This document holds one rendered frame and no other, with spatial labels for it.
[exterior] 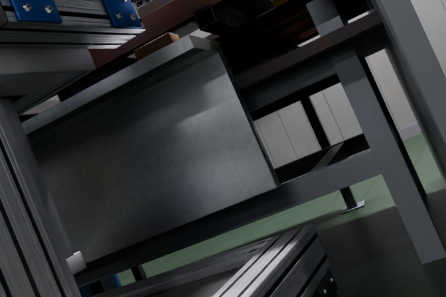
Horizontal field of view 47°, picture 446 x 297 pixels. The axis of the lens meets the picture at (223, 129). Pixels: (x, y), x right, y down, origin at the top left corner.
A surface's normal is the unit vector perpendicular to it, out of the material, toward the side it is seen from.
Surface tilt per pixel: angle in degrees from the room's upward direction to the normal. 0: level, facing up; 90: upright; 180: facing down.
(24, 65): 90
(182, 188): 90
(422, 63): 90
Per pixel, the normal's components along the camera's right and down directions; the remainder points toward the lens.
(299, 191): -0.30, 0.09
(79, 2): 0.81, -0.37
